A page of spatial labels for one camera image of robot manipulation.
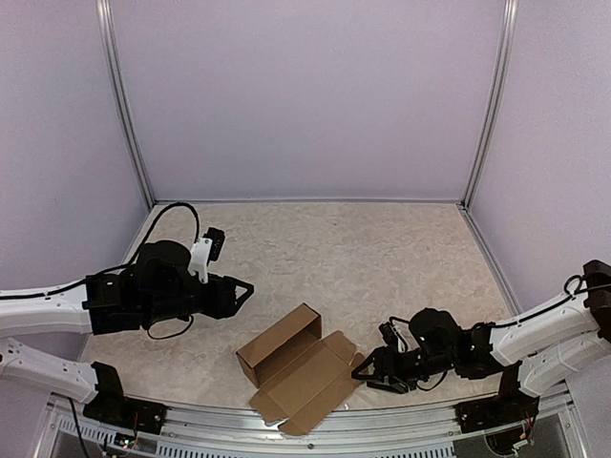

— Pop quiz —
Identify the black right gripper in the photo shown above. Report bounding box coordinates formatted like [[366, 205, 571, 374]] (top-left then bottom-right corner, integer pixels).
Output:
[[351, 344, 455, 395]]

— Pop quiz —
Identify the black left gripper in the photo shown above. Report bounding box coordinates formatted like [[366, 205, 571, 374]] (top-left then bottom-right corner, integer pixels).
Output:
[[142, 273, 254, 324]]

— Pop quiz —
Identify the brown cardboard box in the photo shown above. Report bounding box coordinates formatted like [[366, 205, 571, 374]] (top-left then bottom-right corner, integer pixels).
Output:
[[236, 303, 365, 436]]

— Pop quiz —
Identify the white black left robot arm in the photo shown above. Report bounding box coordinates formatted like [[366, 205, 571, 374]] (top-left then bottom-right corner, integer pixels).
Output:
[[1, 237, 254, 425]]

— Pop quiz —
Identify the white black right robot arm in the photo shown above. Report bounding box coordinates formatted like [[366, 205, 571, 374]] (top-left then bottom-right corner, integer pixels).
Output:
[[351, 260, 610, 424]]

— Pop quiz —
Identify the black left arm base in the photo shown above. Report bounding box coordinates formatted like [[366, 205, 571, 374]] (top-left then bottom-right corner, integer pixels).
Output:
[[83, 362, 167, 435]]

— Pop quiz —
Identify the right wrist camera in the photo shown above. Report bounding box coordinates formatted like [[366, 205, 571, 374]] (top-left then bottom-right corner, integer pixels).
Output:
[[378, 321, 408, 353]]

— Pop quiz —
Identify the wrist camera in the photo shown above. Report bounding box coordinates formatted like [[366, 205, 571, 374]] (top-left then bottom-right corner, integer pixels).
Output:
[[378, 321, 408, 353], [187, 227, 225, 284]]

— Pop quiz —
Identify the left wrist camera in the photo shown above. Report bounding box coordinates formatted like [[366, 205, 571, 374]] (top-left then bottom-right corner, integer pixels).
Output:
[[187, 227, 225, 284]]

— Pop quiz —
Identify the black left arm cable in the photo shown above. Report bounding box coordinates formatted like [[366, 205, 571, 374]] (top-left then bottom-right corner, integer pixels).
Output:
[[123, 202, 201, 341]]

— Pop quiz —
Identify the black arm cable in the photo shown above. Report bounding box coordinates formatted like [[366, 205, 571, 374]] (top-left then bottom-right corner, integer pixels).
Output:
[[389, 274, 611, 392], [123, 202, 201, 341]]

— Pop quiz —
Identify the aluminium front rail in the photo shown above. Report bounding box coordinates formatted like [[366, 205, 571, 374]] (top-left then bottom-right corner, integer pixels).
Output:
[[37, 376, 588, 458]]

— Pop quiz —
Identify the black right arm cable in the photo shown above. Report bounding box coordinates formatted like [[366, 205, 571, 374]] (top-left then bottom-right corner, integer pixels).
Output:
[[389, 274, 611, 392]]

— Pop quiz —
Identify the left aluminium frame post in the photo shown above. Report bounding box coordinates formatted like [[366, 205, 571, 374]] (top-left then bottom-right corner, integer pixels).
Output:
[[95, 0, 156, 210]]

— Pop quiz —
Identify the aluminium frame post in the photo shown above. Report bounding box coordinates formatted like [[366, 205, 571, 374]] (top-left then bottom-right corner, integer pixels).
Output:
[[461, 0, 518, 213], [95, 0, 156, 210]]

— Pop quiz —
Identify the right aluminium frame post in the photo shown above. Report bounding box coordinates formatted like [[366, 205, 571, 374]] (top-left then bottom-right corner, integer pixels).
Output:
[[461, 0, 518, 213]]

